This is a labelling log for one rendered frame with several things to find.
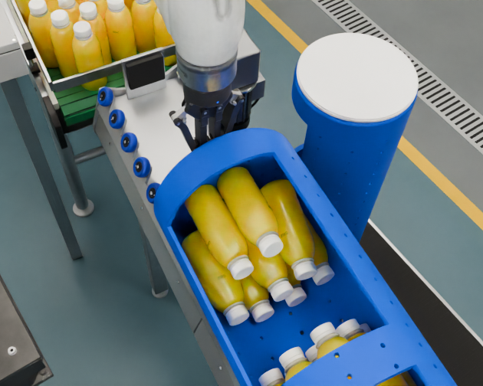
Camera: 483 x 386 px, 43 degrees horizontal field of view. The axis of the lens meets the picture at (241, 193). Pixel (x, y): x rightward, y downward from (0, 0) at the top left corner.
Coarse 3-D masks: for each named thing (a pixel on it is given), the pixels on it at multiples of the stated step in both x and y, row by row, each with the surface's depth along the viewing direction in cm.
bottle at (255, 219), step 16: (224, 176) 111; (240, 176) 110; (224, 192) 110; (240, 192) 107; (256, 192) 108; (240, 208) 106; (256, 208) 104; (240, 224) 105; (256, 224) 103; (272, 224) 104; (256, 240) 104
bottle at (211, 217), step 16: (208, 192) 110; (192, 208) 110; (208, 208) 108; (224, 208) 109; (208, 224) 107; (224, 224) 107; (208, 240) 107; (224, 240) 105; (240, 240) 106; (224, 256) 105; (240, 256) 104
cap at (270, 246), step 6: (264, 240) 102; (270, 240) 102; (276, 240) 102; (258, 246) 103; (264, 246) 101; (270, 246) 102; (276, 246) 102; (282, 246) 103; (264, 252) 102; (270, 252) 103; (276, 252) 104
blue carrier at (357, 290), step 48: (240, 144) 103; (288, 144) 110; (192, 192) 102; (336, 240) 95; (192, 288) 103; (336, 288) 113; (384, 288) 94; (240, 336) 110; (288, 336) 114; (384, 336) 86; (240, 384) 96; (288, 384) 85; (336, 384) 82; (432, 384) 83
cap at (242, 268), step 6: (246, 258) 105; (234, 264) 104; (240, 264) 104; (246, 264) 104; (234, 270) 104; (240, 270) 103; (246, 270) 105; (252, 270) 106; (234, 276) 104; (240, 276) 105
